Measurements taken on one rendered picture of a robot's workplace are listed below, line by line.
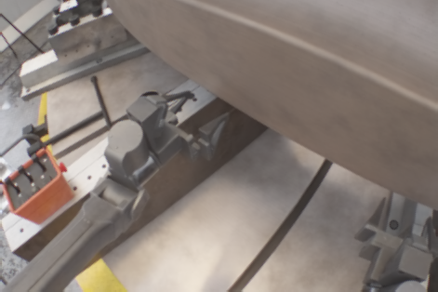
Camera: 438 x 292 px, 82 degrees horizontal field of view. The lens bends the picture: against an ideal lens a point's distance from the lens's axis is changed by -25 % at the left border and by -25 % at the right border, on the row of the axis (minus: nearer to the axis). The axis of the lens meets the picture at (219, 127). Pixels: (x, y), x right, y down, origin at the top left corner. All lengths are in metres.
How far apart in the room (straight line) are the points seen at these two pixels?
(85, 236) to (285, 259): 0.84
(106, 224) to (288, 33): 0.42
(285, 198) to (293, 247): 0.21
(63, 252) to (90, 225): 0.07
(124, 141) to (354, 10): 0.44
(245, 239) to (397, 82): 0.85
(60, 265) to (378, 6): 0.64
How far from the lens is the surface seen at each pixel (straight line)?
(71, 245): 0.45
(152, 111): 0.49
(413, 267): 0.40
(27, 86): 2.13
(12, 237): 1.05
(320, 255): 1.19
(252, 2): 0.63
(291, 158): 1.35
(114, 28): 1.80
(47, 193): 0.89
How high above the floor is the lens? 1.43
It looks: 51 degrees down
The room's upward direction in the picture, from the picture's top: 8 degrees counter-clockwise
